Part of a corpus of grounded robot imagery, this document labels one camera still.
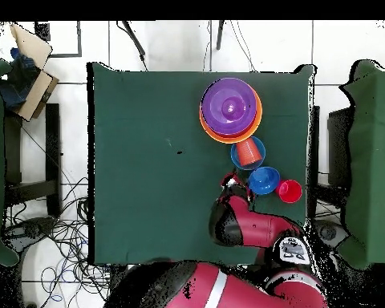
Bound cardboard box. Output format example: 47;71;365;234
9;23;60;122

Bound large yellow bowl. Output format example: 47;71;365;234
198;87;263;144

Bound blue bag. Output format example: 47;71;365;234
0;47;41;110

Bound orange cup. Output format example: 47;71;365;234
235;136;263;167

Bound black tripod leg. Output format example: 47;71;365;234
216;20;225;51
116;20;148;71

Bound black chair base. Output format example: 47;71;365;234
1;216;57;257

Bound dark green table cloth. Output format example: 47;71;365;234
87;61;315;266

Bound red cup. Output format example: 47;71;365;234
274;179;303;205

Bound small light blue bowl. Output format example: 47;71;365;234
229;136;266;171

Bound purple bowl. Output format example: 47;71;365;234
200;77;256;136

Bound black floor cables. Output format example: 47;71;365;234
4;176;116;308

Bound black stool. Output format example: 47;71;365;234
4;103;63;219

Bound wide orange bowl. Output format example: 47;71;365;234
205;126;254;141

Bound black computer case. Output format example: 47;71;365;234
326;107;354;187

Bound black floor frame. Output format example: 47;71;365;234
34;20;83;59

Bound small dark blue bowl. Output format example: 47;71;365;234
247;166;281;196

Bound purple cup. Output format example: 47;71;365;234
220;97;241;119

